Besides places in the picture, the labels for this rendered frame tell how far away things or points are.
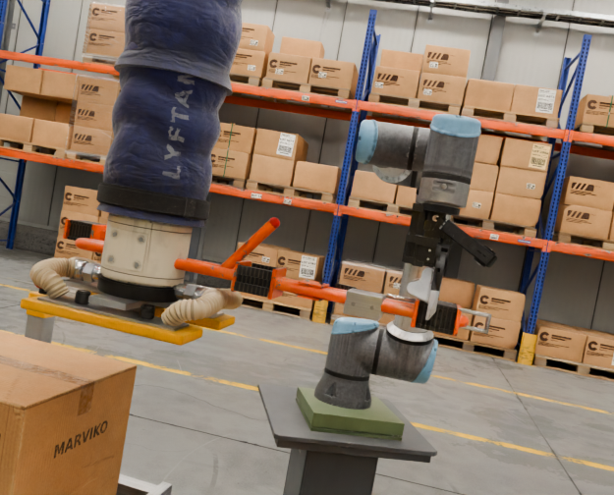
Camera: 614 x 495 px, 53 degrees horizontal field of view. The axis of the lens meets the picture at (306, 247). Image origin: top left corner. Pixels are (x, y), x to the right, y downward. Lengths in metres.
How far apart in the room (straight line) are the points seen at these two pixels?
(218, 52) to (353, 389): 1.17
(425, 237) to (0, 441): 0.87
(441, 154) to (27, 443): 0.93
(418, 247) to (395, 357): 0.88
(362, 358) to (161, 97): 1.12
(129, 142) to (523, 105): 7.60
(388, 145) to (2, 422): 0.90
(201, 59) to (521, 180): 7.41
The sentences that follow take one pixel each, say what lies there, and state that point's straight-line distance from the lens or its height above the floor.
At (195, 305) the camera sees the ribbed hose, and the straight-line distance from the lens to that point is 1.17.
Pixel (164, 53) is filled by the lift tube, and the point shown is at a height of 1.63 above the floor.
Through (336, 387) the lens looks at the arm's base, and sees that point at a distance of 2.03.
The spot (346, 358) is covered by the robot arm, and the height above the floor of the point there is 0.95.
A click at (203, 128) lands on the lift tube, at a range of 1.25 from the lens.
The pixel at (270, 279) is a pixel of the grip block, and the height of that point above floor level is 1.24.
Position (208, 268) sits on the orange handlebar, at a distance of 1.24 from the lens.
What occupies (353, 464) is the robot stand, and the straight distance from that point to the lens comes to 2.07.
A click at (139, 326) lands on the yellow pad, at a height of 1.12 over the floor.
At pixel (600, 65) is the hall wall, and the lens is 10.29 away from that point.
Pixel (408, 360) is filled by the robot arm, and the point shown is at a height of 0.99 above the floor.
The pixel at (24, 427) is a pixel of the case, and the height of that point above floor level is 0.91.
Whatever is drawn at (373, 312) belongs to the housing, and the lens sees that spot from 1.17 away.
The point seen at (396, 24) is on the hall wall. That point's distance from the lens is 10.16.
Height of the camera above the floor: 1.37
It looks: 3 degrees down
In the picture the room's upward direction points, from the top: 10 degrees clockwise
